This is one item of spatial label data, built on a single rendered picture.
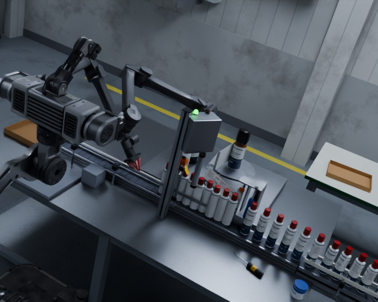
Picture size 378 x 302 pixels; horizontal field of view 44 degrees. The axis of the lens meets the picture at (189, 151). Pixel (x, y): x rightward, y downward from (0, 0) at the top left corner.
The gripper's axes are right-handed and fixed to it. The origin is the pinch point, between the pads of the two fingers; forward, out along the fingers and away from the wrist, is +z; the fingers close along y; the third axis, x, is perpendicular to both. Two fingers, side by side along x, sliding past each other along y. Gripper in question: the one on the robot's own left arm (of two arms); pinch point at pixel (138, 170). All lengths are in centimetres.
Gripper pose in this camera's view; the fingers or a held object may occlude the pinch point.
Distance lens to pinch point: 276.7
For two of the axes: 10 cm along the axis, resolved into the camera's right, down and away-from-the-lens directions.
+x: -8.2, 2.3, 5.3
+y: 4.3, -3.6, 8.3
